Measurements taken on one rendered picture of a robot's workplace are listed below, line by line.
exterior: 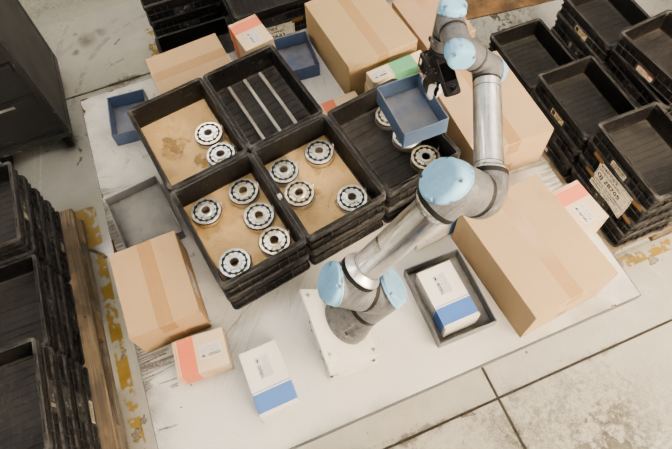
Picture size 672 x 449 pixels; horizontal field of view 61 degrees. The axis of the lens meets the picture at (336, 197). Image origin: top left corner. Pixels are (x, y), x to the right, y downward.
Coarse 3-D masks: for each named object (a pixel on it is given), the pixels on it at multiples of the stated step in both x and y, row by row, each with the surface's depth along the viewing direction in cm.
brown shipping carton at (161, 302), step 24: (168, 240) 185; (120, 264) 181; (144, 264) 181; (168, 264) 181; (120, 288) 177; (144, 288) 177; (168, 288) 177; (192, 288) 177; (144, 312) 173; (168, 312) 173; (192, 312) 173; (144, 336) 172; (168, 336) 179
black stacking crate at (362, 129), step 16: (368, 96) 204; (336, 112) 201; (352, 112) 206; (368, 112) 212; (352, 128) 208; (368, 128) 208; (368, 144) 204; (384, 144) 204; (432, 144) 203; (448, 144) 192; (368, 160) 201; (384, 160) 201; (400, 160) 201; (384, 176) 198; (400, 176) 197; (400, 192) 187
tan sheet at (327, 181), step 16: (304, 160) 202; (336, 160) 201; (304, 176) 199; (320, 176) 198; (336, 176) 198; (352, 176) 198; (320, 192) 195; (336, 192) 195; (320, 208) 192; (336, 208) 192; (304, 224) 189; (320, 224) 189
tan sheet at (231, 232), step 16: (224, 192) 197; (224, 208) 194; (240, 208) 193; (224, 224) 190; (240, 224) 190; (208, 240) 188; (224, 240) 188; (240, 240) 187; (256, 240) 187; (256, 256) 184
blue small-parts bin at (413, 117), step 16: (400, 80) 179; (416, 80) 182; (384, 96) 182; (400, 96) 183; (416, 96) 183; (384, 112) 179; (400, 112) 180; (416, 112) 180; (432, 112) 180; (400, 128) 169; (416, 128) 177; (432, 128) 171
